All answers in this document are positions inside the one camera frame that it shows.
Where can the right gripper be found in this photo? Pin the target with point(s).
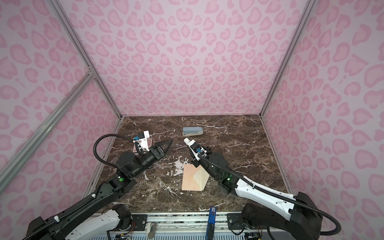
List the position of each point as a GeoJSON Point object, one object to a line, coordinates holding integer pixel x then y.
{"type": "Point", "coordinates": [195, 162]}

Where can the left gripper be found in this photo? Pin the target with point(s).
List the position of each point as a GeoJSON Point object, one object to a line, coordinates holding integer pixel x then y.
{"type": "Point", "coordinates": [155, 150]}

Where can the white glue stick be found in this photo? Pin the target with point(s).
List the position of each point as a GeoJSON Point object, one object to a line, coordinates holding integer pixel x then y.
{"type": "Point", "coordinates": [190, 143]}

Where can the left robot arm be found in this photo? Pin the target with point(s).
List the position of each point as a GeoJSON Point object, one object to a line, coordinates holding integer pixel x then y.
{"type": "Point", "coordinates": [78, 223]}

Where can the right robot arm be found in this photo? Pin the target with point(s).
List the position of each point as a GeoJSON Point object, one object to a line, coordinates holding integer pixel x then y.
{"type": "Point", "coordinates": [295, 214]}

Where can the pink calculator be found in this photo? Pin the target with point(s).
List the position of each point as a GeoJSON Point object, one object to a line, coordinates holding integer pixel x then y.
{"type": "Point", "coordinates": [137, 149]}

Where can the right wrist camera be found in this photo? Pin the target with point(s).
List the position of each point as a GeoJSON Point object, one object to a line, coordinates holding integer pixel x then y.
{"type": "Point", "coordinates": [198, 152]}

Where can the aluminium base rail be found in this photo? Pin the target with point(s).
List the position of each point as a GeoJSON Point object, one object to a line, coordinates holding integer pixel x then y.
{"type": "Point", "coordinates": [170, 226]}

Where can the blue tool on rail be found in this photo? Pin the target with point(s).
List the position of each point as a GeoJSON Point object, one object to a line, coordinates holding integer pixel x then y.
{"type": "Point", "coordinates": [211, 223]}

